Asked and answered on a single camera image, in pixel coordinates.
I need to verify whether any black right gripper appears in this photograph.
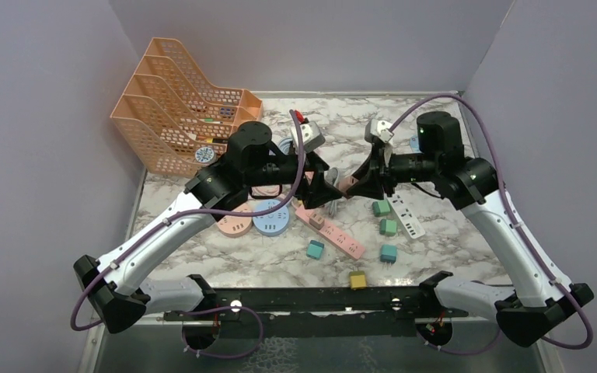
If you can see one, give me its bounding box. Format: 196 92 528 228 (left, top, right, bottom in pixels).
347 143 440 198

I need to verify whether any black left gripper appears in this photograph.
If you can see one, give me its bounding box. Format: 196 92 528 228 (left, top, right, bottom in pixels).
246 146 343 207

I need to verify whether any pink plug adapter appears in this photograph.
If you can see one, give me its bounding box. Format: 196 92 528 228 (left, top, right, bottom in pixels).
337 176 358 199

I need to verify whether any green plug adapter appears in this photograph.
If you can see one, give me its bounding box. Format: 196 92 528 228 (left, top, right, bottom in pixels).
379 218 398 237
372 200 391 217

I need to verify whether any teal plug adapter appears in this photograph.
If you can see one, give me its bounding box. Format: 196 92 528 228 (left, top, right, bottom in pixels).
379 244 398 264
305 240 325 260

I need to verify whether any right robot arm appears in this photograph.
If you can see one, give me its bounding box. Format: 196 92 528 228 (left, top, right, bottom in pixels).
348 111 594 347

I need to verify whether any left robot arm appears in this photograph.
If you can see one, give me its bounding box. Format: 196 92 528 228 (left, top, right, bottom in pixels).
69 120 343 333

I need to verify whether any tan plug adapter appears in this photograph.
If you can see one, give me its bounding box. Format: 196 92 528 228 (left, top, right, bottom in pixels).
309 211 325 230

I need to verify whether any yellow plug adapter front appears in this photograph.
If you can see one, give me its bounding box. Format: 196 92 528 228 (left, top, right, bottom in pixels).
348 270 368 291

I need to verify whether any pink long power strip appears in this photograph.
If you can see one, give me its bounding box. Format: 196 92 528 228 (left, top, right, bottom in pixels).
295 204 365 260

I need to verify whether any blue white oval device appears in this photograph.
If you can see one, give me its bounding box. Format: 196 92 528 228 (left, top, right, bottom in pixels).
410 135 421 153

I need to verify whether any blue round power strip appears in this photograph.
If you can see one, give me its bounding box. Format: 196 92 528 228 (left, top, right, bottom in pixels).
253 199 290 237

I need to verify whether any white power strip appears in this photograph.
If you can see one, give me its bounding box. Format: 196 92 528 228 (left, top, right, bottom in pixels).
386 191 426 239

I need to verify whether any pink round power strip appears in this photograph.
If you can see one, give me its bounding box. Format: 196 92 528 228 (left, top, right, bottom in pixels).
216 215 253 239

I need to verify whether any blue round tin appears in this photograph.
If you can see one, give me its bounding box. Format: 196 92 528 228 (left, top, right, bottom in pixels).
194 146 217 164

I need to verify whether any orange mesh file organizer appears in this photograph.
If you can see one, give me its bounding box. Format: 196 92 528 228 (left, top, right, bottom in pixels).
110 37 264 177

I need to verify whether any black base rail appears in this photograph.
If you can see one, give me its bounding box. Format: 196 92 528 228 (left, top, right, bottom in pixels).
162 286 468 339

